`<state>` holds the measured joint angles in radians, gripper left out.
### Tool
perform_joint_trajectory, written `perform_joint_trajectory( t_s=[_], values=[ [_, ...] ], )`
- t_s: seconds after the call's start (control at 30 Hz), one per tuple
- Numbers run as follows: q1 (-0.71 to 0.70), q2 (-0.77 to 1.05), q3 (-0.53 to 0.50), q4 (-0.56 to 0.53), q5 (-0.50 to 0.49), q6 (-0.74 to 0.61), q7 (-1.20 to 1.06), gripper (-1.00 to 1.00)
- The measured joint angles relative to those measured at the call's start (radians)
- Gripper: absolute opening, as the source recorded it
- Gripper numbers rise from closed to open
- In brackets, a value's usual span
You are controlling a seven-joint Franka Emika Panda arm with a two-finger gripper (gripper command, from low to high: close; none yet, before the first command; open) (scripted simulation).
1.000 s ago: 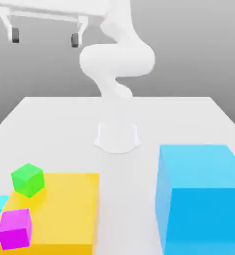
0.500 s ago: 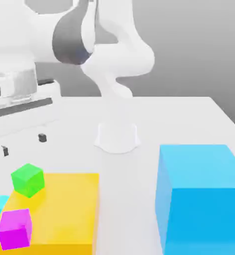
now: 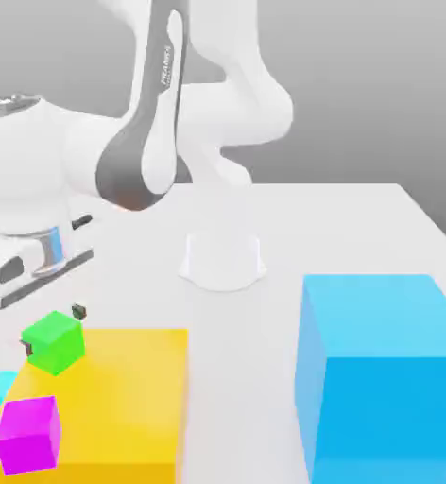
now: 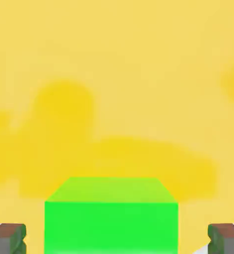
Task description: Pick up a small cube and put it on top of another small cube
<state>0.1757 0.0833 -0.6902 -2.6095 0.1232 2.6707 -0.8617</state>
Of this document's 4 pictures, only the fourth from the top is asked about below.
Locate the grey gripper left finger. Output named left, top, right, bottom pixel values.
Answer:
left=0, top=219, right=27, bottom=254

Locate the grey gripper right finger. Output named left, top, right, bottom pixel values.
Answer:
left=207, top=222, right=234, bottom=254

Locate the small green cube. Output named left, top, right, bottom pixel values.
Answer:
left=44, top=177, right=179, bottom=254

